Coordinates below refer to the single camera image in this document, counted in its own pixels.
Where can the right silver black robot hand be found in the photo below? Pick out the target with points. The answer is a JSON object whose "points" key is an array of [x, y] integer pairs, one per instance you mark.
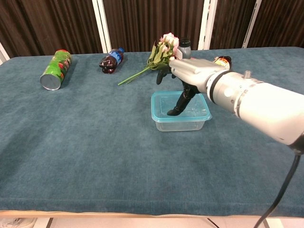
{"points": [[194, 71]]}

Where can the blue plastic container lid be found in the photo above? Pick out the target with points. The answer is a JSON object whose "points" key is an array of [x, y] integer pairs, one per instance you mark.
{"points": [[158, 104]]}

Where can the clear plastic food container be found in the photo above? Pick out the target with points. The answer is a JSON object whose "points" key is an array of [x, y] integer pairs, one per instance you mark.
{"points": [[178, 126]]}

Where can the grey bottle with black cap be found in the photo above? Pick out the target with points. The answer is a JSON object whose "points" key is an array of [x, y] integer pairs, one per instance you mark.
{"points": [[184, 51]]}

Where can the dark bottle with yellow label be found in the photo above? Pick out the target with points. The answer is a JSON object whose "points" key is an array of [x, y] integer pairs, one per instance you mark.
{"points": [[224, 62]]}

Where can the pink artificial flower bouquet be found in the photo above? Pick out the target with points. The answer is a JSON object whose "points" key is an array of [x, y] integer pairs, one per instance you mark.
{"points": [[161, 53]]}

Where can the cola bottle with blue label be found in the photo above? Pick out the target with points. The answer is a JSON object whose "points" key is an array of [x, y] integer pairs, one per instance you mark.
{"points": [[110, 62]]}

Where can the green chip can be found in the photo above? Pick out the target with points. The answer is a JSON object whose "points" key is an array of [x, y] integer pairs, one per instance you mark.
{"points": [[57, 69]]}

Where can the white table leg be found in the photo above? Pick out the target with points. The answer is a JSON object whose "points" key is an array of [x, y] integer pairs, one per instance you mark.
{"points": [[273, 223], [45, 223]]}

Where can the white partition frame post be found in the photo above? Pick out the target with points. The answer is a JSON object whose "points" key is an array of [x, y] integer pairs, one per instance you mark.
{"points": [[252, 23], [3, 53], [102, 26], [207, 23]]}

